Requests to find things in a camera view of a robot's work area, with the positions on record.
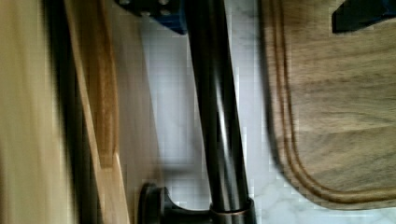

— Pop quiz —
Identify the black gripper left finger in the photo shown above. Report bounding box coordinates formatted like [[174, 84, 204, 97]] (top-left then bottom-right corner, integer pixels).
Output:
[[114, 0, 187, 35]]

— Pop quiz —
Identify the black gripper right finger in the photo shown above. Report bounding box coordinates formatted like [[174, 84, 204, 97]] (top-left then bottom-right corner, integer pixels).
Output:
[[332, 0, 396, 34]]

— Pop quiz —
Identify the dark metal drawer handle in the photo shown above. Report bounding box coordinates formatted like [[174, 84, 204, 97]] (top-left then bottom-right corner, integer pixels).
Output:
[[137, 0, 257, 224]]

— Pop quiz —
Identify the wooden cutting board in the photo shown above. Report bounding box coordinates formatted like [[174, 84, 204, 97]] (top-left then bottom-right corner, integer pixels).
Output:
[[260, 0, 395, 210]]

